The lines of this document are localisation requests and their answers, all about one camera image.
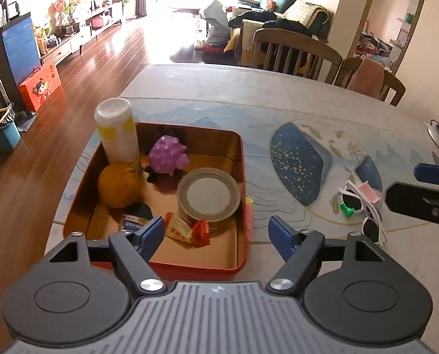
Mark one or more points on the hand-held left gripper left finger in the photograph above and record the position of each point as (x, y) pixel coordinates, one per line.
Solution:
(151, 235)

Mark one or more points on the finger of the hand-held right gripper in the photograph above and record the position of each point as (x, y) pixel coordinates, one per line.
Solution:
(418, 201)
(435, 175)

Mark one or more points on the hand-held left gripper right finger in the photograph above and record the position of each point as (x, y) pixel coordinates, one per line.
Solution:
(282, 238)

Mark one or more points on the blue and white packet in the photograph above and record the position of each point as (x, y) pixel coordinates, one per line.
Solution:
(132, 223)

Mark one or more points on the red candy wrapper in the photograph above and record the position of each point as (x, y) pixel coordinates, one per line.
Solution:
(178, 228)

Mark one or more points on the pink comb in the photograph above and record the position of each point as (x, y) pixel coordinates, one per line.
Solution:
(369, 191)

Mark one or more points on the white sunglasses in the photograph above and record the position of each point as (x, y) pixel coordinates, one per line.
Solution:
(374, 228)

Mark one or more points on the red tin box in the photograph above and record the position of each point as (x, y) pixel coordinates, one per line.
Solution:
(204, 245)

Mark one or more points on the orange fruit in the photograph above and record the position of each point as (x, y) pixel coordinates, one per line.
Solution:
(118, 184)

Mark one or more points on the clear tape roll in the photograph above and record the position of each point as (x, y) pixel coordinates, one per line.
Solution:
(208, 195)

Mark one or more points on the small green toy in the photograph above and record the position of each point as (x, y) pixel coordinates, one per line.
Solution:
(346, 210)

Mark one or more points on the purple spiky toy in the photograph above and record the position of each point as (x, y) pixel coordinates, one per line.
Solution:
(166, 153)

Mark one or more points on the white and yellow bottle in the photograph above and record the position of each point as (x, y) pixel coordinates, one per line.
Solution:
(118, 129)

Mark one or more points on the wooden dining chair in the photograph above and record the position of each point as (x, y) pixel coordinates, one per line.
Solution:
(392, 86)
(297, 49)

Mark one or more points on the pink cloth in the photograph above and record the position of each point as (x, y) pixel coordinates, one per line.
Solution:
(367, 75)

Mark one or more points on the blue printed tablecloth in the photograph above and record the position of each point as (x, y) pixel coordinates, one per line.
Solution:
(315, 118)

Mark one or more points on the bed with bedding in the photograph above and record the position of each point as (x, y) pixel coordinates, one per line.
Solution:
(374, 44)

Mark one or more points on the blue trash bin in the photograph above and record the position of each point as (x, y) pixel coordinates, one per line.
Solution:
(3, 132)

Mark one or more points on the orange gift box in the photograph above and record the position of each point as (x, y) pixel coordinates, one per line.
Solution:
(40, 88)

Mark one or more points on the beige lace cloth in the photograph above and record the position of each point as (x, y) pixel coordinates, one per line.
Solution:
(249, 42)

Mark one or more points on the black jackets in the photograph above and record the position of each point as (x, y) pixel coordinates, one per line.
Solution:
(267, 20)

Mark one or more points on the wooden tv stand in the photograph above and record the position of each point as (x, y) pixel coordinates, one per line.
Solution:
(82, 27)

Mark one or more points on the pink bag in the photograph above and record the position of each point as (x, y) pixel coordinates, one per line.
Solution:
(101, 20)

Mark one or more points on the pale blue bag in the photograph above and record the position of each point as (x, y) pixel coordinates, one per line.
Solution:
(215, 22)

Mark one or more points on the black cabinet with blue panel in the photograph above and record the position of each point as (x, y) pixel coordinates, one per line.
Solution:
(12, 48)

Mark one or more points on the green sofa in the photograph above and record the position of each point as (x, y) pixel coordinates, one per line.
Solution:
(278, 2)

